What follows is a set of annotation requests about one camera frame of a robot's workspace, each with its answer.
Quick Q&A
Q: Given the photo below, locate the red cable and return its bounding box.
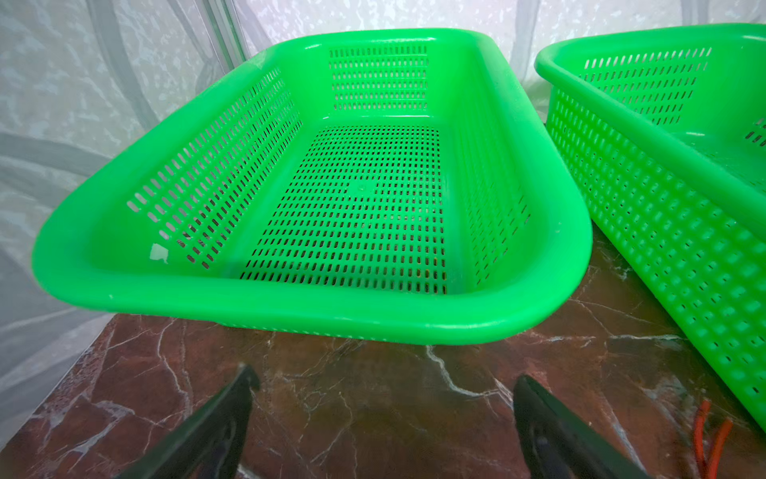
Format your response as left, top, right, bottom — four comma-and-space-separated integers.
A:
692, 398, 734, 479

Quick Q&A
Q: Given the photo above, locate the middle green plastic basket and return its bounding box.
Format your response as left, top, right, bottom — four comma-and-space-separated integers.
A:
535, 23, 765, 423

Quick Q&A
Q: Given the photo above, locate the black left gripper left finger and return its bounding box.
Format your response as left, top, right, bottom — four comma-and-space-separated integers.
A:
120, 363, 261, 478

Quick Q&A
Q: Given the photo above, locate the left green plastic basket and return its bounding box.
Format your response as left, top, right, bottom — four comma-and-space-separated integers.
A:
31, 28, 592, 345

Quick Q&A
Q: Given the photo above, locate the green plastic basket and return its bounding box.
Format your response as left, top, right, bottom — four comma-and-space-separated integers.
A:
31, 28, 592, 345
535, 23, 765, 423

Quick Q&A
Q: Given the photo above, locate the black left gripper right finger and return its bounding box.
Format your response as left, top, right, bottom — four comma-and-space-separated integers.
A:
513, 375, 648, 478

